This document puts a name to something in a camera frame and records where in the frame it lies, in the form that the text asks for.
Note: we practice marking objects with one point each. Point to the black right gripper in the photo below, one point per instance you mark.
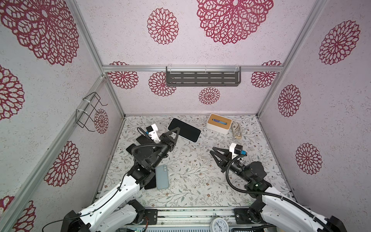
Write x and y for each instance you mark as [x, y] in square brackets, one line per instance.
[225, 159]

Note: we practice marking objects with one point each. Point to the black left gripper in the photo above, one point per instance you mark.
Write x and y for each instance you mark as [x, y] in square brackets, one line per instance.
[169, 141]

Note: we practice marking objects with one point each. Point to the large phone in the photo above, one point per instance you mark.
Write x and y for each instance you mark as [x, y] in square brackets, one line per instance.
[187, 131]

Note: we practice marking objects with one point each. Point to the light blue phone case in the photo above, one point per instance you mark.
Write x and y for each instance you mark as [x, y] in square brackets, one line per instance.
[162, 177]

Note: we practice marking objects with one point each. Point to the black bare phone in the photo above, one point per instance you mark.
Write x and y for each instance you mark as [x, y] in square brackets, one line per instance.
[152, 184]

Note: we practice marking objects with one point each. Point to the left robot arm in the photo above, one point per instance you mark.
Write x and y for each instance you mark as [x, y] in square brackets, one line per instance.
[117, 208]

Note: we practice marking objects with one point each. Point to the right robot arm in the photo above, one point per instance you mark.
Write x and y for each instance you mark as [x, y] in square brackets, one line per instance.
[271, 207]

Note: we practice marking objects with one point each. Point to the small black phone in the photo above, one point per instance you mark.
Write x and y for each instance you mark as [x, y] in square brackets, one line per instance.
[129, 148]
[143, 140]

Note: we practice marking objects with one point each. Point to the white tissue box wooden lid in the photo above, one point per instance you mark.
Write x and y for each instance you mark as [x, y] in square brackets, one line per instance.
[219, 124]

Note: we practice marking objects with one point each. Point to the white analog clock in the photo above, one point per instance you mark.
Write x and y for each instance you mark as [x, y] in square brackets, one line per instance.
[219, 225]

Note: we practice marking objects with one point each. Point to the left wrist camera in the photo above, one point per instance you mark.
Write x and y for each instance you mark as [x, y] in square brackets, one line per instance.
[152, 132]

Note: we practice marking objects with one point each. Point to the grey wall shelf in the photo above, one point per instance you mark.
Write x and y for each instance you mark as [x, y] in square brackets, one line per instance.
[202, 79]

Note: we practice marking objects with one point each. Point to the metal base rail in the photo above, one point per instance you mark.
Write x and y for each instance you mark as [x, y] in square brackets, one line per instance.
[196, 219]

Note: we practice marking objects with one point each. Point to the black wire wall rack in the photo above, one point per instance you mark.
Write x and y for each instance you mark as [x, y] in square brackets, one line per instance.
[93, 117]

